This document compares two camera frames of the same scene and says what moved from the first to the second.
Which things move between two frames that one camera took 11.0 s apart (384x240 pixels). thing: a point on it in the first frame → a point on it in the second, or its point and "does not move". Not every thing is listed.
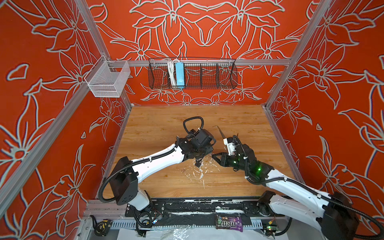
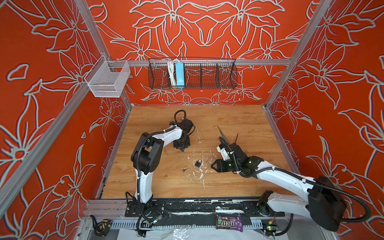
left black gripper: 209,148 → 185,145
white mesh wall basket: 106,78 does not move
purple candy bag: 227,222 does not move
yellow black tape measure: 102,228 does not move
